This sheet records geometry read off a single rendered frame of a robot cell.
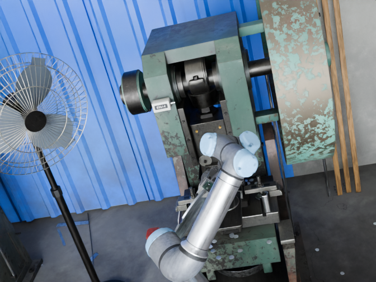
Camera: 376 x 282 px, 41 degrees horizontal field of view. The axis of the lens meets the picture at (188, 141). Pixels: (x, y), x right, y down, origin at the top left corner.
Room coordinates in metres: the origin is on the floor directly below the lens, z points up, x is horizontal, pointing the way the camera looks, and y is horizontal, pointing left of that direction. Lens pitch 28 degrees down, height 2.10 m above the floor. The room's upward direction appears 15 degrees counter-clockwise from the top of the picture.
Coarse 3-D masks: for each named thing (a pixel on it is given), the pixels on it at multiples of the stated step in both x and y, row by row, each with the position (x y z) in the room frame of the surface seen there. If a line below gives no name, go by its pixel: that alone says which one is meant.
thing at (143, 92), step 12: (204, 60) 1.94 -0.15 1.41; (252, 60) 1.93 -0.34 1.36; (264, 60) 1.90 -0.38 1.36; (180, 72) 1.96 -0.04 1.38; (216, 72) 1.91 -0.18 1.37; (252, 72) 1.90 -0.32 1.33; (264, 72) 1.89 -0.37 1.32; (144, 84) 2.00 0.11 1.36; (180, 84) 1.93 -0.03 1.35; (216, 84) 1.90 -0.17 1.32; (120, 96) 1.99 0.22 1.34; (144, 96) 1.98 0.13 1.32; (144, 108) 1.94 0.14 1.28
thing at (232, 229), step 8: (240, 192) 1.89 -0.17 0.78; (240, 200) 1.83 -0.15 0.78; (232, 208) 1.79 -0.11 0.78; (240, 208) 1.78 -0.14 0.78; (232, 216) 1.74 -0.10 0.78; (240, 216) 1.72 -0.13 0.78; (224, 224) 1.70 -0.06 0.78; (232, 224) 1.68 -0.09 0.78; (240, 224) 1.67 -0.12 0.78; (224, 232) 1.80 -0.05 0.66; (232, 232) 1.79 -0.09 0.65
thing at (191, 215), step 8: (200, 192) 1.56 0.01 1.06; (200, 200) 1.60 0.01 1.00; (192, 208) 1.55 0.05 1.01; (200, 208) 1.67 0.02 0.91; (184, 216) 1.50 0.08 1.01; (192, 216) 1.65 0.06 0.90; (184, 224) 1.56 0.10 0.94; (192, 224) 1.70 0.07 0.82; (176, 232) 1.51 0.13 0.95; (184, 232) 1.63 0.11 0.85
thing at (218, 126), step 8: (192, 112) 2.02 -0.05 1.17; (200, 112) 1.96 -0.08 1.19; (208, 112) 1.94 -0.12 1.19; (216, 112) 1.95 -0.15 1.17; (192, 120) 1.94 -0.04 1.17; (200, 120) 1.92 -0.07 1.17; (208, 120) 1.90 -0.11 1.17; (216, 120) 1.88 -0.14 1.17; (192, 128) 1.90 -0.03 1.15; (200, 128) 1.89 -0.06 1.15; (208, 128) 1.89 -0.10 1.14; (216, 128) 1.88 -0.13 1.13; (224, 128) 1.87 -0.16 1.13; (192, 136) 1.90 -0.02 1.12; (200, 136) 1.89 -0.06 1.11; (200, 152) 1.90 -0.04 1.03; (200, 160) 1.89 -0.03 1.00; (208, 160) 1.88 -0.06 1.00; (216, 160) 1.89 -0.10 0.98
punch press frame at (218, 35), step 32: (160, 32) 2.21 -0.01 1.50; (192, 32) 2.07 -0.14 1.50; (224, 32) 1.96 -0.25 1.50; (160, 64) 1.90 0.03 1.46; (224, 64) 1.82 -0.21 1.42; (160, 96) 1.87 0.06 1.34; (160, 128) 1.88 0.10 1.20; (256, 128) 1.92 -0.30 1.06; (224, 256) 1.74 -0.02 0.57; (256, 256) 1.72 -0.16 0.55
